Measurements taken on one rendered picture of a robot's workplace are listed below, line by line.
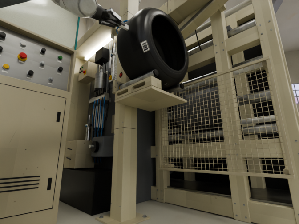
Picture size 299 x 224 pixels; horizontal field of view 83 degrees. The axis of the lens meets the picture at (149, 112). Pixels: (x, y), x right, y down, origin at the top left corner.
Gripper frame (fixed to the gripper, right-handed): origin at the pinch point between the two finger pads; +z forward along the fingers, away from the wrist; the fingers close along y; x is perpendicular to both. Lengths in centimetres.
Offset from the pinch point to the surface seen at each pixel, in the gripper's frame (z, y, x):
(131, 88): 8.0, 6.6, 36.5
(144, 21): 7.5, -10.9, -0.3
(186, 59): 49, -12, 13
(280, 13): 620, -68, -287
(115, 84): 7.9, 24.1, 28.8
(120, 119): 16, 31, 53
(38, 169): -32, 57, 81
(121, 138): 14, 29, 67
